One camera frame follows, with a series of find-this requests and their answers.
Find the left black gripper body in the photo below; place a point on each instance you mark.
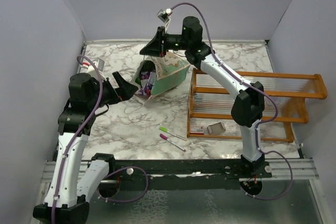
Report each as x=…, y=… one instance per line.
x=111, y=95

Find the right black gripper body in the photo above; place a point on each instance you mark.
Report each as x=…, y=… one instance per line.
x=171, y=42

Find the green printed paper bag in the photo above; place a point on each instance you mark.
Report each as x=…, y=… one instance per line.
x=171, y=71

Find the purple snack packet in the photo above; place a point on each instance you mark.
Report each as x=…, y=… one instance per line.
x=146, y=80

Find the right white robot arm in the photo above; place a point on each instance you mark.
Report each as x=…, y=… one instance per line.
x=231, y=85

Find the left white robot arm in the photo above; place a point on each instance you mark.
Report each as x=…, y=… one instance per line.
x=67, y=200

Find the green capped pen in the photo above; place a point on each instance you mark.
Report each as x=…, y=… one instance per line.
x=171, y=133

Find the purple capped pen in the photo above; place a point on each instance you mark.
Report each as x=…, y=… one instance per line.
x=174, y=144

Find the wooden rack with clear rods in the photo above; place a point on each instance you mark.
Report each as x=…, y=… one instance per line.
x=212, y=109

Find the red white card box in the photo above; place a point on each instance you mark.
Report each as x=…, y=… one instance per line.
x=198, y=130

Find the small open cardboard box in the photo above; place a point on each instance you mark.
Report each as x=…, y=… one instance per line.
x=217, y=128

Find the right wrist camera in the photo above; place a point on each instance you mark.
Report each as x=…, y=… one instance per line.
x=165, y=16

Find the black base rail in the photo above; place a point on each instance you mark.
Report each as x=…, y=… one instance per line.
x=179, y=174

